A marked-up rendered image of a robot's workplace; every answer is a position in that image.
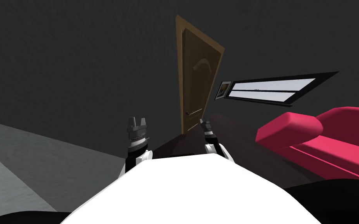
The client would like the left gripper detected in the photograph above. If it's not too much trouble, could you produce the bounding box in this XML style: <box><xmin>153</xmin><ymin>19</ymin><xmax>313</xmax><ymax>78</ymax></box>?
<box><xmin>127</xmin><ymin>116</ymin><xmax>150</xmax><ymax>143</ymax></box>

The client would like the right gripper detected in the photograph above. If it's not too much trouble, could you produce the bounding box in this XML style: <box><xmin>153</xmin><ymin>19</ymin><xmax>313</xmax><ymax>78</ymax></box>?
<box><xmin>199</xmin><ymin>118</ymin><xmax>215</xmax><ymax>137</ymax></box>

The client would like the brown wooden door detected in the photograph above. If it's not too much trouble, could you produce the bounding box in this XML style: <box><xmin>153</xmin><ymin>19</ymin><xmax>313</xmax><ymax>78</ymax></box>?
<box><xmin>181</xmin><ymin>27</ymin><xmax>223</xmax><ymax>135</ymax></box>

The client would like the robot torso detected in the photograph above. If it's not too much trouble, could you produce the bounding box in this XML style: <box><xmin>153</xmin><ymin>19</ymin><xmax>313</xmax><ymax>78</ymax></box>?
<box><xmin>59</xmin><ymin>154</ymin><xmax>323</xmax><ymax>224</ymax></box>

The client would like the black framed window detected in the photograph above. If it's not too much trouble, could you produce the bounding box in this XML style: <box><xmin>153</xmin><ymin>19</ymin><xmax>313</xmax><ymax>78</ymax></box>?
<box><xmin>223</xmin><ymin>71</ymin><xmax>340</xmax><ymax>108</ymax></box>

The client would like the red sofa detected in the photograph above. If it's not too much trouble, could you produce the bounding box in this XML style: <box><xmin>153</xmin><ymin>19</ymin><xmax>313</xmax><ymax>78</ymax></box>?
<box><xmin>255</xmin><ymin>106</ymin><xmax>359</xmax><ymax>185</ymax></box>

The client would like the framed wall picture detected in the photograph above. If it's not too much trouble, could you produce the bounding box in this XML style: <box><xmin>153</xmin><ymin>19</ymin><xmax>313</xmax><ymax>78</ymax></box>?
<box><xmin>214</xmin><ymin>80</ymin><xmax>233</xmax><ymax>101</ymax></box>

